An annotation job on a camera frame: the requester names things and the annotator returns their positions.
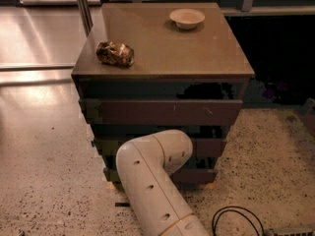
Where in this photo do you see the crushed drink can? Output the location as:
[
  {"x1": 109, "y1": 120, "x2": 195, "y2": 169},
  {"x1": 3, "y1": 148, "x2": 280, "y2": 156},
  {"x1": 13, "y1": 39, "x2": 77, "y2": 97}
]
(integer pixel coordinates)
[{"x1": 95, "y1": 41, "x2": 134, "y2": 67}]

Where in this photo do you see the brown drawer cabinet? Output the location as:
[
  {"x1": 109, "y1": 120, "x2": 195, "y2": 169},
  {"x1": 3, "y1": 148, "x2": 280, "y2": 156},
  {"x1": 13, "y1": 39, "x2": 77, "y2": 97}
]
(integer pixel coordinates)
[{"x1": 70, "y1": 2, "x2": 256, "y2": 192}]

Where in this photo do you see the drawer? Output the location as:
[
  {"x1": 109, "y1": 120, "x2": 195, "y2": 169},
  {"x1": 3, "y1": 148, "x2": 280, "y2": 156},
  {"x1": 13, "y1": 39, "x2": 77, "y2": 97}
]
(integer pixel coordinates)
[
  {"x1": 94, "y1": 138, "x2": 226, "y2": 158},
  {"x1": 79, "y1": 98, "x2": 242, "y2": 126},
  {"x1": 103, "y1": 168, "x2": 218, "y2": 184}
]

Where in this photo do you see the white ceramic bowl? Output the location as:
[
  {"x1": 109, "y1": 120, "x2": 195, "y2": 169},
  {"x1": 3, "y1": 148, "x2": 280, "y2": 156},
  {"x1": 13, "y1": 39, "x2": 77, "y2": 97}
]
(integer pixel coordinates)
[{"x1": 169, "y1": 9, "x2": 205, "y2": 30}]

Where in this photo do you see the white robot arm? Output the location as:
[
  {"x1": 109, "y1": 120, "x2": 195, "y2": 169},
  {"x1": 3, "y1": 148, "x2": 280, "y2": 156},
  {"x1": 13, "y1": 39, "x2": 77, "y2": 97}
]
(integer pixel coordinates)
[{"x1": 116, "y1": 130, "x2": 210, "y2": 236}]

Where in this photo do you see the black cable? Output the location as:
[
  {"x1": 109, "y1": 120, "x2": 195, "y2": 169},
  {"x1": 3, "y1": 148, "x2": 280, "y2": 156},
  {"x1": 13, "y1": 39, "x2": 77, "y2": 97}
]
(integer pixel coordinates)
[{"x1": 211, "y1": 206, "x2": 266, "y2": 236}]

